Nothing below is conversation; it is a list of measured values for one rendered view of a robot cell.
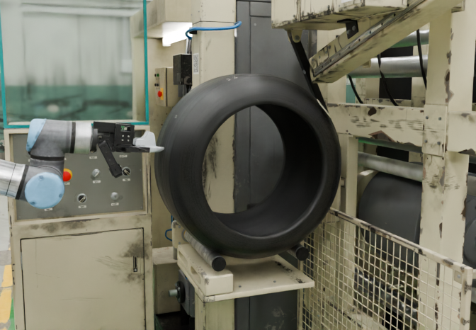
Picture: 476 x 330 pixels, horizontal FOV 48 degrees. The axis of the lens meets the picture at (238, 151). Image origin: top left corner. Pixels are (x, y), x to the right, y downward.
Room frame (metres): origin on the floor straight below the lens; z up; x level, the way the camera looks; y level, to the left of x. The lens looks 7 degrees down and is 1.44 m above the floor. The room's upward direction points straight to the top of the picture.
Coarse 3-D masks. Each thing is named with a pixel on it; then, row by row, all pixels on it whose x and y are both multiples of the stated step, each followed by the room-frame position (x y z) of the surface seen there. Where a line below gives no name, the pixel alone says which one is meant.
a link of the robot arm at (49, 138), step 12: (36, 120) 1.43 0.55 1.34; (48, 120) 1.45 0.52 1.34; (60, 120) 1.47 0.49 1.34; (36, 132) 1.41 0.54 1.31; (48, 132) 1.42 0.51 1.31; (60, 132) 1.43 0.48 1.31; (72, 132) 1.44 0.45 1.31; (36, 144) 1.41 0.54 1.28; (48, 144) 1.42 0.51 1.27; (60, 144) 1.43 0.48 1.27; (72, 144) 1.44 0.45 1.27; (48, 156) 1.42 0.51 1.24; (60, 156) 1.44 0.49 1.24
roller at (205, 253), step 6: (186, 234) 1.81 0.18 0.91; (192, 240) 1.74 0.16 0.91; (198, 246) 1.67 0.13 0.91; (204, 246) 1.64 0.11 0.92; (198, 252) 1.66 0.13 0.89; (204, 252) 1.61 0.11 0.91; (210, 252) 1.58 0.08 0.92; (204, 258) 1.60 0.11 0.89; (210, 258) 1.55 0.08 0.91; (216, 258) 1.53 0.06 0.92; (222, 258) 1.53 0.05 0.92; (210, 264) 1.54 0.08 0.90; (216, 264) 1.52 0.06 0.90; (222, 264) 1.53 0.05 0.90; (216, 270) 1.52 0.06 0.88
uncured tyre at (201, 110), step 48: (192, 96) 1.61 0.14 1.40; (240, 96) 1.53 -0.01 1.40; (288, 96) 1.58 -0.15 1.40; (192, 144) 1.48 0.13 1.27; (288, 144) 1.89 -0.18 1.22; (336, 144) 1.65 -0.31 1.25; (192, 192) 1.48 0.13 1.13; (288, 192) 1.88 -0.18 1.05; (240, 240) 1.53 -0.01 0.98; (288, 240) 1.58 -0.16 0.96
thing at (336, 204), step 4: (340, 176) 2.01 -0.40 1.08; (340, 180) 2.01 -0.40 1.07; (340, 184) 2.01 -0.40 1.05; (340, 188) 2.01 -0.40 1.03; (336, 192) 2.01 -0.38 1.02; (340, 192) 2.01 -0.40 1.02; (336, 196) 2.01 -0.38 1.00; (340, 196) 2.01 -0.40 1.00; (336, 200) 2.01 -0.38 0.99; (332, 204) 2.00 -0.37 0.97; (336, 204) 2.01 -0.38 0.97; (336, 208) 2.01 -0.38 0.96; (328, 212) 2.00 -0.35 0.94; (328, 216) 2.00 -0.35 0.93; (332, 216) 2.00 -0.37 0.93; (324, 220) 1.99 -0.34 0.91; (328, 220) 2.00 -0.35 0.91; (332, 220) 2.00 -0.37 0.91; (336, 220) 2.01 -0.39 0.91
